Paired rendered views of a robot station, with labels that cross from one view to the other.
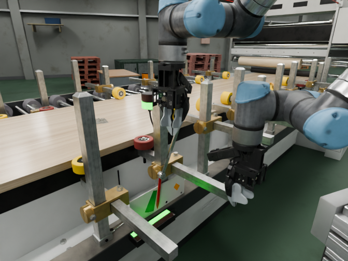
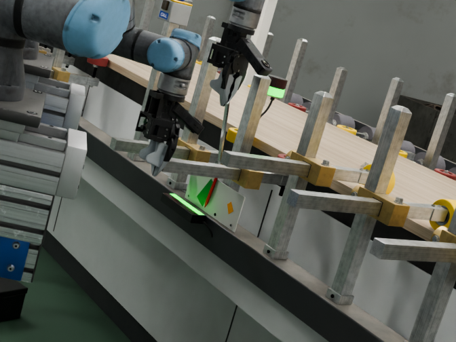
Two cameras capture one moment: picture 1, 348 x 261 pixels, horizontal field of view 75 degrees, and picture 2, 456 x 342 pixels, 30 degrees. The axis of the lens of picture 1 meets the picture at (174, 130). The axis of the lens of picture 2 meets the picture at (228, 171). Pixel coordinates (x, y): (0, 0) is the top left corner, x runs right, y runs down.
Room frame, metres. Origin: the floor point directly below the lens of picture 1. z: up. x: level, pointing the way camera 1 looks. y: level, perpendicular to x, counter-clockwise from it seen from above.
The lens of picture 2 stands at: (1.00, -2.19, 1.32)
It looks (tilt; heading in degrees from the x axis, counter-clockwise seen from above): 12 degrees down; 98
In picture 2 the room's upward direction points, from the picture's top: 16 degrees clockwise
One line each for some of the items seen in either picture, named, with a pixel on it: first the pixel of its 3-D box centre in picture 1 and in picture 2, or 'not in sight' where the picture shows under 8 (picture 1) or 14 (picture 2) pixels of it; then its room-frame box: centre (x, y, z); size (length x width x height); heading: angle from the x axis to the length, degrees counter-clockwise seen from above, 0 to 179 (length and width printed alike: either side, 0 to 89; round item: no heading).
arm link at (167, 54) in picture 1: (173, 55); (243, 18); (0.63, 0.00, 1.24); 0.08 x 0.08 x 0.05
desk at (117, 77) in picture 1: (118, 87); not in sight; (5.24, 1.29, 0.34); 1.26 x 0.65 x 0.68; 27
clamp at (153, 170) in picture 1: (165, 165); (241, 172); (0.74, 0.03, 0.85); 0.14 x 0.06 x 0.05; 136
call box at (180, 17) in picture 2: not in sight; (174, 12); (0.35, 0.40, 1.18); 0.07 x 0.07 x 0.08; 46
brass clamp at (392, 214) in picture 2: (237, 112); (378, 204); (1.09, -0.32, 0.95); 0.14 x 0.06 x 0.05; 136
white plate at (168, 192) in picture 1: (160, 197); (213, 197); (0.68, 0.05, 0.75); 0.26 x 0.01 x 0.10; 136
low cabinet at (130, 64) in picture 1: (139, 68); not in sight; (9.57, 1.44, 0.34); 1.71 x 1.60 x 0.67; 111
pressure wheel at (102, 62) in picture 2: not in sight; (95, 68); (-0.05, 1.00, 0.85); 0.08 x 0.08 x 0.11
